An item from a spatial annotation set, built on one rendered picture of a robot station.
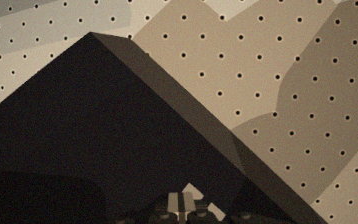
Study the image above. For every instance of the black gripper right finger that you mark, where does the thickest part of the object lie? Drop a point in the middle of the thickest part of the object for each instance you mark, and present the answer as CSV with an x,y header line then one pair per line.
x,y
191,215

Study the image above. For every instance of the black thermal cycler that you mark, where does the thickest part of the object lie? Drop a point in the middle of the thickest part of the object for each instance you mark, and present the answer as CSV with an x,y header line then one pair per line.
x,y
103,131

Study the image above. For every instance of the grey flat base plate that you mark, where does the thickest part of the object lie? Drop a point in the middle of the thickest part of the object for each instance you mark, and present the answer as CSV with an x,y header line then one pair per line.
x,y
281,75

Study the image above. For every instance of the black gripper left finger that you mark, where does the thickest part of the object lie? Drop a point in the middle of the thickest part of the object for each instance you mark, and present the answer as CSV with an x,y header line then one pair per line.
x,y
173,216

